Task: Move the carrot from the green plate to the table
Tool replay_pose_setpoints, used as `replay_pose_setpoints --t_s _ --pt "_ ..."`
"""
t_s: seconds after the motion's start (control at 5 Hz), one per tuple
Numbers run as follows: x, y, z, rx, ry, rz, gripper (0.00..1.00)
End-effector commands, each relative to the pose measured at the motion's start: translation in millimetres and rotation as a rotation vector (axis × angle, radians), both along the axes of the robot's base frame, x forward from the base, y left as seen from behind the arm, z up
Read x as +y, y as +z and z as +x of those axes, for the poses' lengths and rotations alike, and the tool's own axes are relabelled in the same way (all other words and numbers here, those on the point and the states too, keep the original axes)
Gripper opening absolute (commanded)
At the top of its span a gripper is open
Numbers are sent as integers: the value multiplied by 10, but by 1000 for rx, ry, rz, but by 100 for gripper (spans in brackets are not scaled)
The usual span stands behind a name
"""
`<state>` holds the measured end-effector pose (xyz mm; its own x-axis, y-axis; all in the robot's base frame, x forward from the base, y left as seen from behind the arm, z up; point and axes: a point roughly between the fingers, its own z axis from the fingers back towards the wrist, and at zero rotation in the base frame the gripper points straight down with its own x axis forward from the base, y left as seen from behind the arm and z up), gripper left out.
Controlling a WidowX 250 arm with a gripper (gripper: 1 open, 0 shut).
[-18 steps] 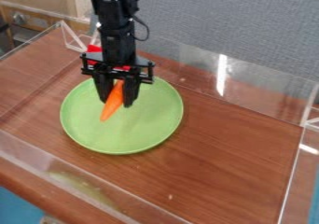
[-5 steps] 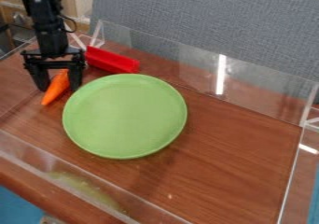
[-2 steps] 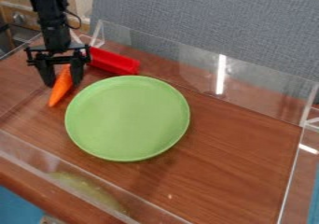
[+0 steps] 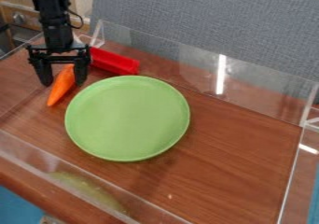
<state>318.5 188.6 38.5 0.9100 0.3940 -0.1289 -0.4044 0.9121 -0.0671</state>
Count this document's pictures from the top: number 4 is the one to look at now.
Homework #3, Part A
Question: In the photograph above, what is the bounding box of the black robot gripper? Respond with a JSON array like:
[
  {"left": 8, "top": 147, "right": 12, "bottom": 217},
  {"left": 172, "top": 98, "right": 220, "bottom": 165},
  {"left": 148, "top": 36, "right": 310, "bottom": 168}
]
[{"left": 28, "top": 19, "right": 91, "bottom": 87}]

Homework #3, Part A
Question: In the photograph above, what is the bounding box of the orange toy carrot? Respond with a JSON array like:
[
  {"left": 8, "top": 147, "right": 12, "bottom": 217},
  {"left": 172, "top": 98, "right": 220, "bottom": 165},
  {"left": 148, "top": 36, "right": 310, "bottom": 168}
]
[{"left": 47, "top": 63, "right": 75, "bottom": 106}]

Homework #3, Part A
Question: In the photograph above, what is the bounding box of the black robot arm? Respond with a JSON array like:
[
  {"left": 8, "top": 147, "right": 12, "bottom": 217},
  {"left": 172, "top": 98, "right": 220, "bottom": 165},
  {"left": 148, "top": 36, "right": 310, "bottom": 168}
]
[{"left": 27, "top": 0, "right": 91, "bottom": 86}]

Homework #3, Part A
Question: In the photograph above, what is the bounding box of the green round plate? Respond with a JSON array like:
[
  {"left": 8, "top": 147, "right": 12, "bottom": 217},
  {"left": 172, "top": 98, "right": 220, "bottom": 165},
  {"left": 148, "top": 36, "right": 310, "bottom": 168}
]
[{"left": 65, "top": 76, "right": 191, "bottom": 161}]

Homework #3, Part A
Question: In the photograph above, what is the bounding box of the red plastic block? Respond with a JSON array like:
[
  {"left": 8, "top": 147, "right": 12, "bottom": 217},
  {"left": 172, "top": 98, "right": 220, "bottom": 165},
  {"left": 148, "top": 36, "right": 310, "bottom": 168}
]
[{"left": 89, "top": 47, "right": 140, "bottom": 75}]

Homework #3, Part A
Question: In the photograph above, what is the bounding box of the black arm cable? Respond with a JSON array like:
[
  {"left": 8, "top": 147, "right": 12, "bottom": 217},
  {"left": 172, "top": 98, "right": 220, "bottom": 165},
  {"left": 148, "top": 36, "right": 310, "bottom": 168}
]
[{"left": 67, "top": 8, "right": 84, "bottom": 30}]

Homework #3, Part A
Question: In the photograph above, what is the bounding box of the clear acrylic enclosure wall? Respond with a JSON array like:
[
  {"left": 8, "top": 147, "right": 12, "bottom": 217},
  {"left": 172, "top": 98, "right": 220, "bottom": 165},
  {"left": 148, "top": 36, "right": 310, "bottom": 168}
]
[{"left": 0, "top": 22, "right": 319, "bottom": 224}]

